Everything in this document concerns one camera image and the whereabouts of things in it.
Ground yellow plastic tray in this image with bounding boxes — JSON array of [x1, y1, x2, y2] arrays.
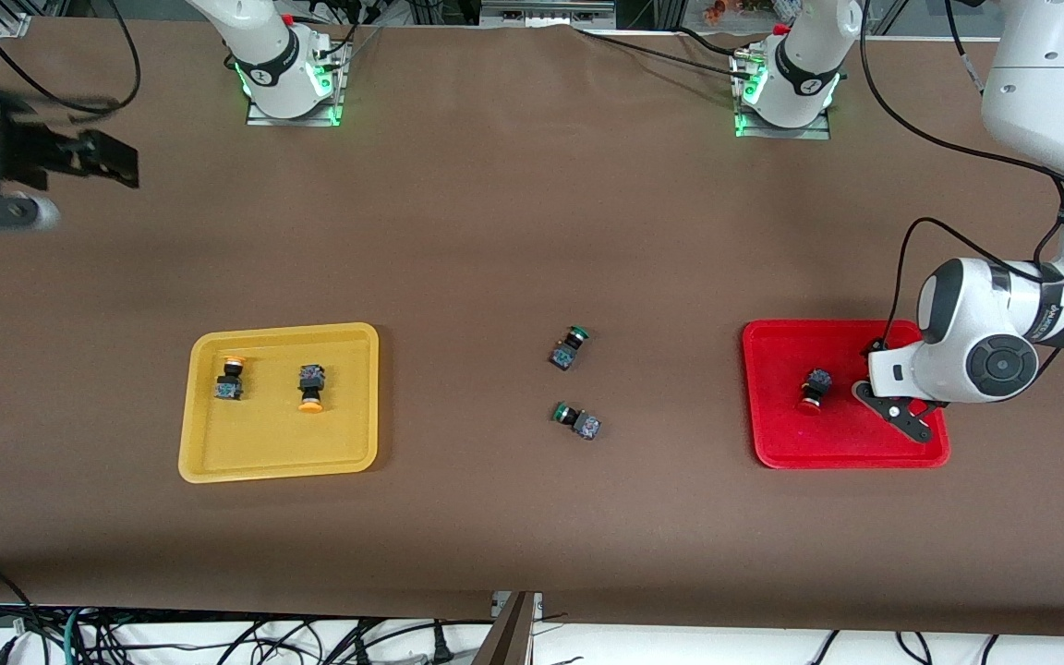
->
[[177, 321, 381, 485]]

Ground aluminium frame post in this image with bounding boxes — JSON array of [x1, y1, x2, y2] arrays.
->
[[472, 591, 542, 665]]

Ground yellow push button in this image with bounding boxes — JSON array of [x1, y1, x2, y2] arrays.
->
[[214, 356, 249, 402], [297, 364, 327, 415]]

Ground red push button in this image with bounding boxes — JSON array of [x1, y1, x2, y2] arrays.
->
[[797, 368, 834, 416]]

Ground red plastic tray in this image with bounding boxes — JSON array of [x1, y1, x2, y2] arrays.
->
[[741, 319, 951, 471]]

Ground green push button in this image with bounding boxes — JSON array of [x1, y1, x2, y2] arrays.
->
[[551, 401, 603, 441], [549, 324, 590, 372]]

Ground brown table cover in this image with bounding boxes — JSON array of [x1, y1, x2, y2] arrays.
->
[[0, 17, 1064, 638]]

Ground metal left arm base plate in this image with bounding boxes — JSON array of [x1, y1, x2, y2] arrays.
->
[[733, 51, 833, 140]]

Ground grey metal box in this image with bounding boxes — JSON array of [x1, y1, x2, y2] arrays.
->
[[479, 0, 618, 29]]

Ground short black table cable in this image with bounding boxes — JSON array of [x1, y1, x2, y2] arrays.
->
[[675, 26, 747, 58]]

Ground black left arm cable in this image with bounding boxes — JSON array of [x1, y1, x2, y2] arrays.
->
[[860, 0, 1064, 363]]

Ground long black table cable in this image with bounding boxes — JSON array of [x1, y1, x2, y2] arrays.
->
[[574, 28, 755, 80]]

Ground colourful background clutter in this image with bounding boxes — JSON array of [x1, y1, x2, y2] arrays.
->
[[703, 0, 796, 26]]

